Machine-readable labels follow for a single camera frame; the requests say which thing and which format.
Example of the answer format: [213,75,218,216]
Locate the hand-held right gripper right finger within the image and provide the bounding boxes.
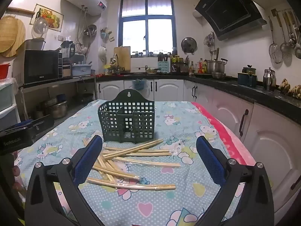
[196,136,274,226]

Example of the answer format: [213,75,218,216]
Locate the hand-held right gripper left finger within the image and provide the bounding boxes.
[25,135,104,226]

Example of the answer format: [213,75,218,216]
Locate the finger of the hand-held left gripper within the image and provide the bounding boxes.
[4,114,55,137]

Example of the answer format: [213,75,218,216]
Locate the pile of wooden chopsticks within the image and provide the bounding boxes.
[83,138,181,192]

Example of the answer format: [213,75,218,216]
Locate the green plastic utensil basket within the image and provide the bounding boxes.
[97,90,156,144]

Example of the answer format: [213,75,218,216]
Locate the steel cooking pot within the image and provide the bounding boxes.
[42,98,69,120]

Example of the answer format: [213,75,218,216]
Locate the metal shelf rack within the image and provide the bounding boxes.
[17,75,97,124]

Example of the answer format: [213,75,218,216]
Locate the plastic drawer unit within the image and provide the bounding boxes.
[0,77,22,132]

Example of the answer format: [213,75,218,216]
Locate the black microwave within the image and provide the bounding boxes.
[24,49,60,84]

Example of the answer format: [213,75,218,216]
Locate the small drawer organizer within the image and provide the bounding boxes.
[58,52,72,78]

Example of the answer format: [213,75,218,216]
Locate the red plastic basin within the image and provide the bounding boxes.
[0,63,11,79]

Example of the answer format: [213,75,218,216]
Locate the blue plastic tub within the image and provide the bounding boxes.
[71,63,93,77]

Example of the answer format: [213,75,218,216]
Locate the printed cartoon blanket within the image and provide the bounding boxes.
[14,99,250,226]

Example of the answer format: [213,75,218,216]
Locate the blender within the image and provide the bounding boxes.
[61,40,76,60]

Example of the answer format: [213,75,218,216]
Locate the black kitchen countertop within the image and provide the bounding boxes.
[96,72,301,118]

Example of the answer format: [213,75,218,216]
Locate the blue pot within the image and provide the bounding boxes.
[237,73,257,87]

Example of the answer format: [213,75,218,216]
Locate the blue hanging basket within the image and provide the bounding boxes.
[132,79,147,91]

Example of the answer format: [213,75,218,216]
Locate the round bamboo board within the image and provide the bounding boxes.
[0,16,26,57]

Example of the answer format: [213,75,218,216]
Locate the white jug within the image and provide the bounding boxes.
[98,46,108,63]

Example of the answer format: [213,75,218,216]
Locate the steel stockpot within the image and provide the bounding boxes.
[205,58,228,74]

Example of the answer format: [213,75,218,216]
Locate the group of condiment bottles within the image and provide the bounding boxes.
[189,58,208,74]

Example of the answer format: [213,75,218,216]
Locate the glass pot lid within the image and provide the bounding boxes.
[32,17,49,37]

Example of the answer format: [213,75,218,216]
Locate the steel faucet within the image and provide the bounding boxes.
[110,54,120,71]

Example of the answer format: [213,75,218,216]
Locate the teal lidded pot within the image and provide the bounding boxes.
[242,64,257,75]

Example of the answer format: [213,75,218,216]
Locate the steel kettle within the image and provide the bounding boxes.
[263,67,277,90]

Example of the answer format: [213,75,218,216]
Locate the wooden cutting board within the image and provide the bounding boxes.
[114,46,131,72]

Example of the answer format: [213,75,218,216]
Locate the hanging steel bowls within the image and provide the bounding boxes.
[83,24,97,38]

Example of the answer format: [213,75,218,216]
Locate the pile of ginger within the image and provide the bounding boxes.
[278,78,301,99]

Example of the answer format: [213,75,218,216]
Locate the steel pot lid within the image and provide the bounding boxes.
[181,37,198,53]

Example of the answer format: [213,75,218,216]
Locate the row of spice jars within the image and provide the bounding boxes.
[131,50,172,57]

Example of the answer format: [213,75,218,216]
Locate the steel slotted spoon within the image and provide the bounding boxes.
[275,11,292,53]

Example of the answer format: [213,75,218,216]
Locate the steel ladle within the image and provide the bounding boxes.
[282,11,297,48]
[289,9,301,59]

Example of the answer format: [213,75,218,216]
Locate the blue framed window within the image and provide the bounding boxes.
[119,0,177,57]

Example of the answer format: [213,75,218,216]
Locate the black range hood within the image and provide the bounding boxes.
[194,0,268,41]

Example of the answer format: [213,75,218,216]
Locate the fruit wall poster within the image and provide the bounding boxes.
[29,4,64,33]

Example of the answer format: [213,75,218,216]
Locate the wire strainer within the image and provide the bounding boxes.
[268,16,284,64]

